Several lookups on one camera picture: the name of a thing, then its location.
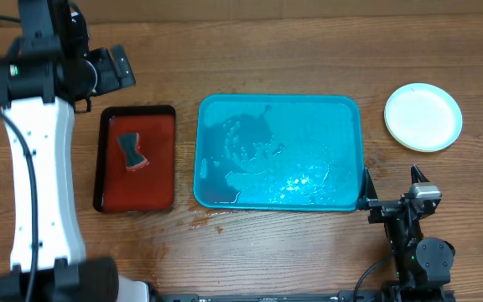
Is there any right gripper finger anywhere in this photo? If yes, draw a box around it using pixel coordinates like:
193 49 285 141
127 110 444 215
411 164 428 187
356 167 378 206

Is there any light blue plate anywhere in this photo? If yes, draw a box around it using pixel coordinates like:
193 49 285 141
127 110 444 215
383 83 463 153

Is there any green plate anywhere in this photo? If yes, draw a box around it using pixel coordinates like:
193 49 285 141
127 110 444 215
385 101 437 151

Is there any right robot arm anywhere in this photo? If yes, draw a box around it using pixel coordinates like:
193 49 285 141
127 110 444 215
352 165 455 301

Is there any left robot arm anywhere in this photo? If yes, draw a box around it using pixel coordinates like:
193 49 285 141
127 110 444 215
0 36 153 301

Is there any blue plastic tray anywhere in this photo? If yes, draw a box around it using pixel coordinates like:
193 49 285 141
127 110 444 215
193 94 365 211

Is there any black tray with red liquid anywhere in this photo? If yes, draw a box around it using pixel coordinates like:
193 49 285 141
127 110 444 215
93 105 176 213

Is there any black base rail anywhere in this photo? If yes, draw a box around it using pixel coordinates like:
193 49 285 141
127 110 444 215
150 290 392 302

